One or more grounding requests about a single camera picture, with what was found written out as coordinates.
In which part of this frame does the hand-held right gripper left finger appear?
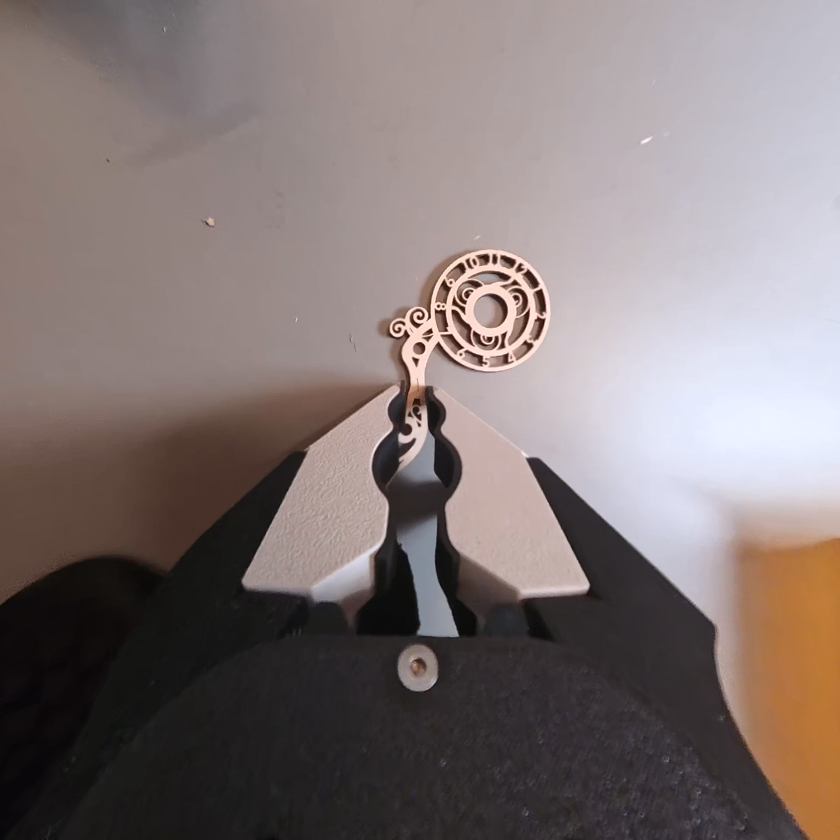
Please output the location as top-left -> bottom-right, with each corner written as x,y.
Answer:
241,384 -> 404,605

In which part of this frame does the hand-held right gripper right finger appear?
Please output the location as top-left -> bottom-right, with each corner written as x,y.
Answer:
427,385 -> 589,603

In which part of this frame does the wooden clock dial arm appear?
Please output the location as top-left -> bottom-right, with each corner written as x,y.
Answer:
381,249 -> 552,488

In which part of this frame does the grey desk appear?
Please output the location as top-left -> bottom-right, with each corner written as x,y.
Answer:
0,0 -> 840,723

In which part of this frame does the yellow plastic bin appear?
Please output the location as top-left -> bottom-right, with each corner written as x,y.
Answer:
734,535 -> 840,840

